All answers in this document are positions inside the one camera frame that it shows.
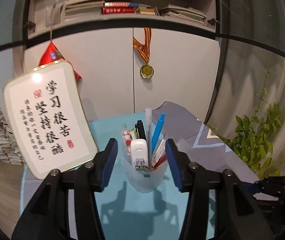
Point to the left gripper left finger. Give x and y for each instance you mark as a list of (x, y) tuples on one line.
[(103, 165)]

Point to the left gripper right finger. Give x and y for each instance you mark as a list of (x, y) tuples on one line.
[(178, 163)]

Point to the red gel pen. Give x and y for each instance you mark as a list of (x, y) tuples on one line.
[(159, 156)]

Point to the white correction tape dispenser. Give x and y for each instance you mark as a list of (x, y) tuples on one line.
[(139, 153)]

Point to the blue pen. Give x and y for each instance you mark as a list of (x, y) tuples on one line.
[(157, 131)]

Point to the translucent white pen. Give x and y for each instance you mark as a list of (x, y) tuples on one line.
[(148, 123)]

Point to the red patterned pen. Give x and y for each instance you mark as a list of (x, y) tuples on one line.
[(127, 138)]

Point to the translucent plastic pen cup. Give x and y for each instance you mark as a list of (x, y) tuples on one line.
[(145, 179)]

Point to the blue grey tablecloth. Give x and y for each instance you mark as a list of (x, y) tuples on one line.
[(149, 206)]

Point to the black marker pen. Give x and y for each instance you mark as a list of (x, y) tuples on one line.
[(140, 130)]

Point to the green potted plant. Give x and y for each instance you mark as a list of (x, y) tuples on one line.
[(251, 121)]

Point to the framed calligraphy sign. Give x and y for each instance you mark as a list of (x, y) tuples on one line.
[(47, 119)]

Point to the gold medal with ribbon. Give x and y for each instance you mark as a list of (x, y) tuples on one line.
[(146, 70)]

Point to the red hanging pouch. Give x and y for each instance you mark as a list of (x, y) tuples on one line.
[(51, 54)]

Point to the pile of booklets on shelf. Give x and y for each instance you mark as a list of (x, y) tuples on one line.
[(183, 13)]

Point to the red books on shelf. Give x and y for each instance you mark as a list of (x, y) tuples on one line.
[(127, 8)]

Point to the clear cup on shelf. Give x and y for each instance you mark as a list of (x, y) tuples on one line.
[(52, 15)]

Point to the stack of books on shelf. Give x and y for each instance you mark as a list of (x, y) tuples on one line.
[(74, 9)]

